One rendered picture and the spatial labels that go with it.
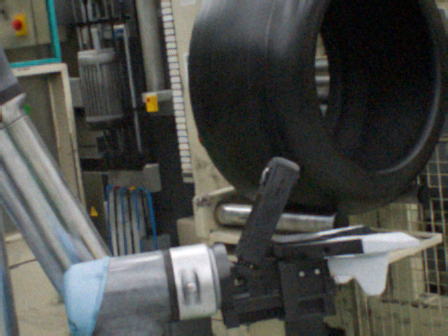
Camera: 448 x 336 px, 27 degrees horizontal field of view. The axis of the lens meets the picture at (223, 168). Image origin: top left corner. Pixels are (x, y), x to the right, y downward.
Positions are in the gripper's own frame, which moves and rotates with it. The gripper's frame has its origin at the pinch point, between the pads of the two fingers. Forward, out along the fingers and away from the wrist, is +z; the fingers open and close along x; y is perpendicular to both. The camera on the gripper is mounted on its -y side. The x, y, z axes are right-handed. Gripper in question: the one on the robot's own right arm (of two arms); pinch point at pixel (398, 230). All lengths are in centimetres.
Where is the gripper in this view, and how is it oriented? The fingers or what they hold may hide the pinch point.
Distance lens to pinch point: 102.3
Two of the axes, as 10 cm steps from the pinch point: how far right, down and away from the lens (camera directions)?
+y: 1.4, 9.9, 0.1
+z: 9.8, -1.4, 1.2
